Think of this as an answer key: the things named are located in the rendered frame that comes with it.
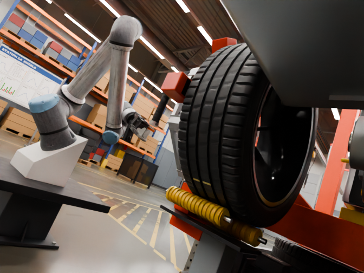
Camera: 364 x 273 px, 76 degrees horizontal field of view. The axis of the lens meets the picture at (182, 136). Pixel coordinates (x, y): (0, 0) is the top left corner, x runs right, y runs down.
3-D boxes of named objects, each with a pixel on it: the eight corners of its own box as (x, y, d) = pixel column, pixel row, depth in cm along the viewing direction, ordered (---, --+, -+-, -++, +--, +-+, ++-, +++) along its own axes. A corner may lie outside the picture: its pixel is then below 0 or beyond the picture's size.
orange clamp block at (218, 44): (226, 62, 90) (227, 37, 88) (210, 63, 95) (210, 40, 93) (236, 62, 95) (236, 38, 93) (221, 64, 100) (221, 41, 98)
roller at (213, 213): (223, 229, 67) (230, 209, 68) (158, 196, 87) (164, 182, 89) (232, 232, 71) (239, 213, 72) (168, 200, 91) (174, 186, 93)
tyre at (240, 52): (281, 249, 93) (202, 181, 50) (232, 225, 109) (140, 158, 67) (327, 117, 113) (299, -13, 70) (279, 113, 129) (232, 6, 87)
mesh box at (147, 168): (132, 183, 850) (143, 158, 870) (115, 174, 941) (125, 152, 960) (149, 189, 910) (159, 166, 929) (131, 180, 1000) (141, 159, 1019)
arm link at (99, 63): (39, 108, 136) (122, 6, 112) (56, 100, 151) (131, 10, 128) (60, 125, 139) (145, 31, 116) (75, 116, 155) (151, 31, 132)
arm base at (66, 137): (36, 146, 134) (30, 130, 130) (69, 134, 146) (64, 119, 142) (47, 154, 121) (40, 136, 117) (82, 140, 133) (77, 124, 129)
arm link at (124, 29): (133, 16, 104) (118, 148, 131) (139, 18, 115) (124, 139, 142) (107, 10, 103) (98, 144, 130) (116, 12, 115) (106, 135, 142)
